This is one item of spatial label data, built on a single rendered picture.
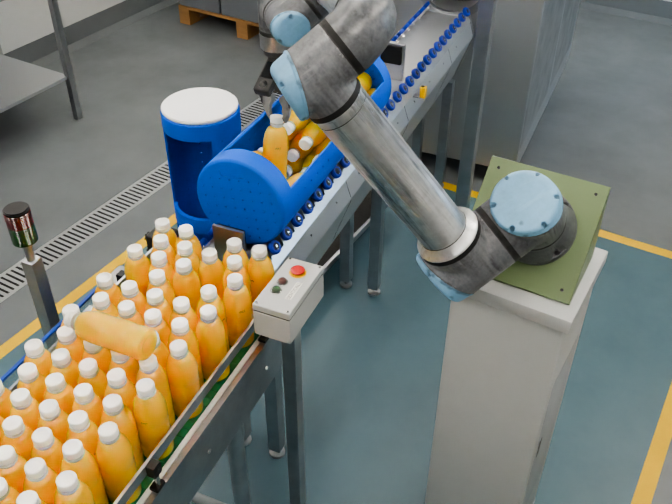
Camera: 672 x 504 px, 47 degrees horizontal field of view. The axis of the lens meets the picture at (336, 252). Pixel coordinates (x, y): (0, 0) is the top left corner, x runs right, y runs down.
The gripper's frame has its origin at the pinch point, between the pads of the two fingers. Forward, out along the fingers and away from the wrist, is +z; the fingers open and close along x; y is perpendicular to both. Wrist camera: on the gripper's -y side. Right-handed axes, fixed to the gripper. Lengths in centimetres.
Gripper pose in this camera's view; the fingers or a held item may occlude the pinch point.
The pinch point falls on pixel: (277, 118)
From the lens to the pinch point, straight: 222.5
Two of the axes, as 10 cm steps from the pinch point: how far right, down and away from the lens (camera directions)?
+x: -9.2, -2.5, 3.1
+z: 0.0, 7.9, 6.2
